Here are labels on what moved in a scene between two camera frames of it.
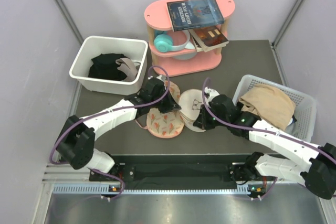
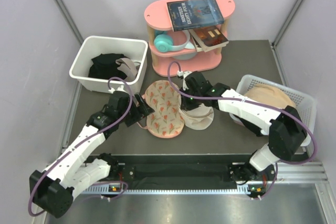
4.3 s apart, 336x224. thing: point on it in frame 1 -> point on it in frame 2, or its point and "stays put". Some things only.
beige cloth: [273, 105] stays put
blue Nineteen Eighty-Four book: [194, 13] stays put
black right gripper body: [208, 121] -> [189, 103]
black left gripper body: [165, 105] -> [136, 113]
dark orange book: [208, 38] stays put
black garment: [104, 67] stays put
